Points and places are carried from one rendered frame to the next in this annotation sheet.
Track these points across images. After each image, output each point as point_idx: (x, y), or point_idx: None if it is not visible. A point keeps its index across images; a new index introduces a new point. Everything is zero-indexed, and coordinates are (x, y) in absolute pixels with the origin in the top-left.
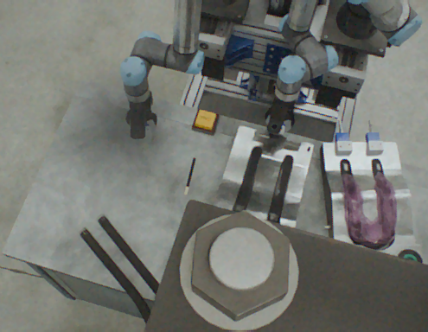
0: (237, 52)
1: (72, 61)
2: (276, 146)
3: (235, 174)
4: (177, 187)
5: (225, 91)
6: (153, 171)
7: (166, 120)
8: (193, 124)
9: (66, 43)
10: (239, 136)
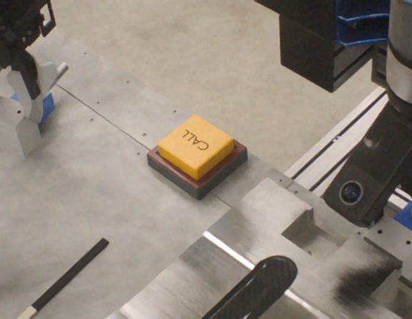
0: (380, 7)
1: (120, 53)
2: (350, 280)
3: (165, 315)
4: (8, 298)
5: (394, 194)
6: None
7: (98, 120)
8: (156, 146)
9: (129, 19)
10: (249, 208)
